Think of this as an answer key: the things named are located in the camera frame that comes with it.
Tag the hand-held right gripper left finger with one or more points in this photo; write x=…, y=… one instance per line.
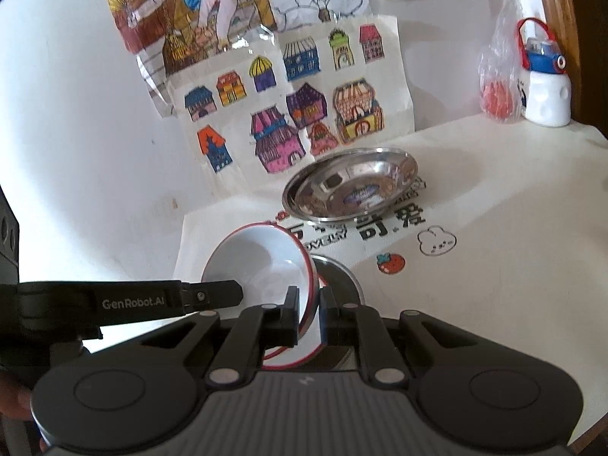
x=278, y=325

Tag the steel bowl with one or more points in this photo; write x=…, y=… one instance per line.
x=343, y=280

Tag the wooden frame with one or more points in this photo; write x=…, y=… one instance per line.
x=558, y=19

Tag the coloured drawing of figures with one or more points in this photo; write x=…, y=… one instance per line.
x=213, y=4

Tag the clear plastic bag, red contents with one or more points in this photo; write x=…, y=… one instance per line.
x=498, y=95

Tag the white bowl with red rim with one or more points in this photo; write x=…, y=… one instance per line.
x=256, y=261

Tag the white printed tablecloth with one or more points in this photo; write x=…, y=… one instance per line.
x=498, y=247

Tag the deep steel plate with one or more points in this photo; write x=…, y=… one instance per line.
x=414, y=171

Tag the person's left hand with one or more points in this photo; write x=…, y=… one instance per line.
x=13, y=399

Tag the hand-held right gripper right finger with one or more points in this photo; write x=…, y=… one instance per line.
x=337, y=325

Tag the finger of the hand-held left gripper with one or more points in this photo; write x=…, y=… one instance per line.
x=213, y=294

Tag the drawing of coloured houses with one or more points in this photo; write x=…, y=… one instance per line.
x=304, y=104

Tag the white bottle with blue lid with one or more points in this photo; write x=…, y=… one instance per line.
x=548, y=99

